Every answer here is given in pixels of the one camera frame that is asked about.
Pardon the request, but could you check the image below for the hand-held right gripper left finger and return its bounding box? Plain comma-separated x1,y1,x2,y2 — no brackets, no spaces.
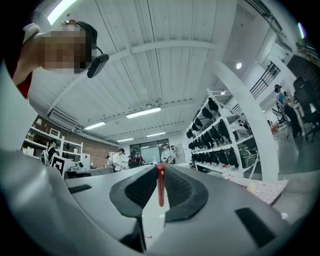
0,149,159,256

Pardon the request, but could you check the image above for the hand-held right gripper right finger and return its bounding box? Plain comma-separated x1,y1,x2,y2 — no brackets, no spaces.
147,163,295,256

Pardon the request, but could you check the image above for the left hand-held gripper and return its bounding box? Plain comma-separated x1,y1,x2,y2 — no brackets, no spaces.
49,154,116,180

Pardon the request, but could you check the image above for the red thin stick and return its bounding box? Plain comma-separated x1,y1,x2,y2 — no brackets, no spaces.
156,163,166,208

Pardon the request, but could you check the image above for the dark framed glass door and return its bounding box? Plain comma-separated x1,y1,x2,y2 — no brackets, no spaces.
129,139,171,165

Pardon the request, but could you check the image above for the white metal shelf rack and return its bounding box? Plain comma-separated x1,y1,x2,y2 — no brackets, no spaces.
183,87,262,181

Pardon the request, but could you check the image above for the pink checked rabbit mat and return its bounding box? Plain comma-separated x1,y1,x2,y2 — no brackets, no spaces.
226,174,290,206

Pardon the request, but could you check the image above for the white air conditioner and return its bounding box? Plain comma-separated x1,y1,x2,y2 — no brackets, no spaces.
47,107,82,130

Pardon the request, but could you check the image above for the dark green bag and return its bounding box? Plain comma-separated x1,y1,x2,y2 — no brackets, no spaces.
238,148,259,169

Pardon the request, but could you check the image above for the row of black bags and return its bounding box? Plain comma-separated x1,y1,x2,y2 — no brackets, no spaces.
186,97,241,169

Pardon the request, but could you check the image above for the white column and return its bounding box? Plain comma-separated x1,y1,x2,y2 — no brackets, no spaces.
212,59,280,182

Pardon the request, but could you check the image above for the person's red shirt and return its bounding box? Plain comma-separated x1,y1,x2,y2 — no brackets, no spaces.
15,71,35,100

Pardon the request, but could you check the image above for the person's head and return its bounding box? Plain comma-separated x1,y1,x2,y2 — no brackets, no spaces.
41,18,98,76

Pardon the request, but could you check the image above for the person's neck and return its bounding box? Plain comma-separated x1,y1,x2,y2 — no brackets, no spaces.
12,32,51,87

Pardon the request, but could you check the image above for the black office chair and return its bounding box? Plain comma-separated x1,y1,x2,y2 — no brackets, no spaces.
292,76,320,142

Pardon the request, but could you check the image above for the black railing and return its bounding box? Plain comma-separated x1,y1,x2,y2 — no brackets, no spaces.
249,60,281,99

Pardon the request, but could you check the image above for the white wall shelf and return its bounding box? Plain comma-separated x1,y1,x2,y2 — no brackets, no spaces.
22,124,85,164

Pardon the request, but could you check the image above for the black head-worn camera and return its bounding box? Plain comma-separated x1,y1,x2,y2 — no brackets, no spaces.
86,53,110,79

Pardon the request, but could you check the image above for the black head strap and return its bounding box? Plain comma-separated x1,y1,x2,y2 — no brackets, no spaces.
75,20,104,56

